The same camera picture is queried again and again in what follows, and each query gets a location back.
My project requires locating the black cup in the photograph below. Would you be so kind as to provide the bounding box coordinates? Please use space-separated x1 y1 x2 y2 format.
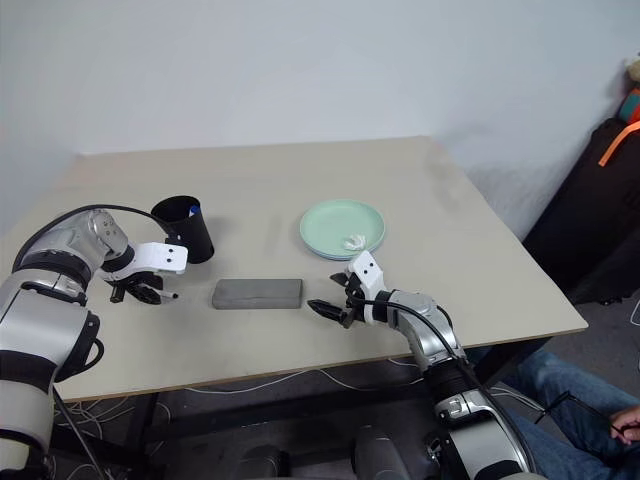
150 195 216 265

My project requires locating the thin black wire object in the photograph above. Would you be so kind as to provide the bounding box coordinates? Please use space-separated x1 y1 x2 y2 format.
532 389 632 437

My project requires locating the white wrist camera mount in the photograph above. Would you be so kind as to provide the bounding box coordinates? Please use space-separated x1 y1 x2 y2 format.
346 251 387 325
99 241 190 281

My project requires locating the light blue plate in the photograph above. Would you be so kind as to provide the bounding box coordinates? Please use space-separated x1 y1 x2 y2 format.
302 238 386 263

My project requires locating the colourful plush toy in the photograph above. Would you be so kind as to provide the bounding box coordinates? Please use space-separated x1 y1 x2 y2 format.
619 52 640 124

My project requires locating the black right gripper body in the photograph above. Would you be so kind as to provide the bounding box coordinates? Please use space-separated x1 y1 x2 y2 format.
342 274 371 329

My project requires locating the black bag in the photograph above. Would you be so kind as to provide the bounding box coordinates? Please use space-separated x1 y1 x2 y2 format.
522 117 640 306

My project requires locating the person's bare hand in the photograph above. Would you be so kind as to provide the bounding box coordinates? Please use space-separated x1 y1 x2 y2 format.
609 404 640 446

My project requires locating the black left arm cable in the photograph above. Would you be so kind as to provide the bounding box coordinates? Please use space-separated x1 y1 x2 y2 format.
12 203 176 266

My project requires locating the white cable under table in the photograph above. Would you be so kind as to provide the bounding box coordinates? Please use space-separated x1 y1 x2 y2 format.
183 367 322 395
323 356 427 392

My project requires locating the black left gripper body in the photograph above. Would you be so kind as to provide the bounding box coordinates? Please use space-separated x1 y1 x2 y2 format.
112 272 165 289

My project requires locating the orange strap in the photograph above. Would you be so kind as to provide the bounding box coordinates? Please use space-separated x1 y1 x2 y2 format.
598 122 640 167

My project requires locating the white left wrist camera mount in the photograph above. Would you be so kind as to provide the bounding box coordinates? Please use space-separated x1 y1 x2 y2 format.
99 241 190 281

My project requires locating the dark rounded shape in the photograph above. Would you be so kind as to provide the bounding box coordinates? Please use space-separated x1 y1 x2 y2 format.
352 424 417 480

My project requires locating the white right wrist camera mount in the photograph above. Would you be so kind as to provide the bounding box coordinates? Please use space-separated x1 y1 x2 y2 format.
346 251 387 325

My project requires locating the person's leg in blue jeans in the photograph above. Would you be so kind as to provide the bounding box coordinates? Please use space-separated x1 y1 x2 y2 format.
467 347 640 480

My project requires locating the light green plate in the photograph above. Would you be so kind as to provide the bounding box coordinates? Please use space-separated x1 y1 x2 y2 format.
299 198 387 259

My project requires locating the grey glasses case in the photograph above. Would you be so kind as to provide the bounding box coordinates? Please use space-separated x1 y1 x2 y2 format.
211 278 305 311

